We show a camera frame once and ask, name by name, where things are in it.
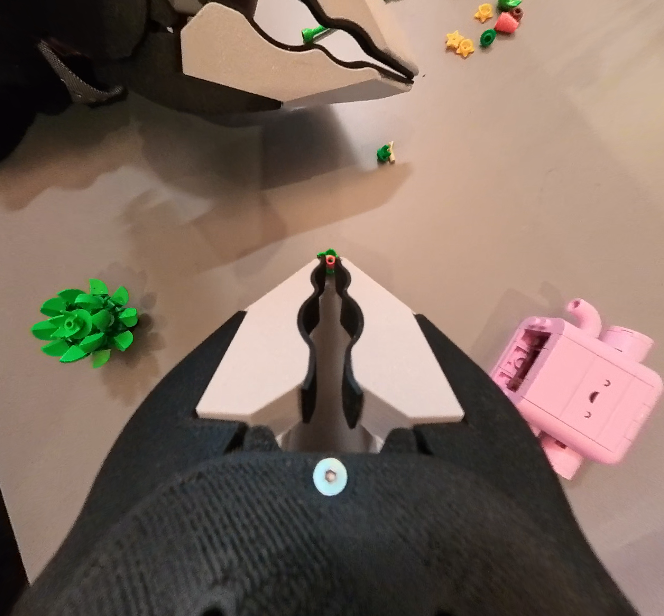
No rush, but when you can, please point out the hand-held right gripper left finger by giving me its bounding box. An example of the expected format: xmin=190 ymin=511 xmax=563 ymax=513
xmin=195 ymin=258 xmax=330 ymax=448

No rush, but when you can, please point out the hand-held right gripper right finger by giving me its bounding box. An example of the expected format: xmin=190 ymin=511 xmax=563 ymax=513
xmin=332 ymin=257 xmax=465 ymax=446

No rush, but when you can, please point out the green leafy toy plant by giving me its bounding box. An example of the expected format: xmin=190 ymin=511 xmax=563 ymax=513
xmin=31 ymin=278 xmax=140 ymax=369

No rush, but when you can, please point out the pink toy brick toaster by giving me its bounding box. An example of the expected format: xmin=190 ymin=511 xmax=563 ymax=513
xmin=489 ymin=299 xmax=664 ymax=481

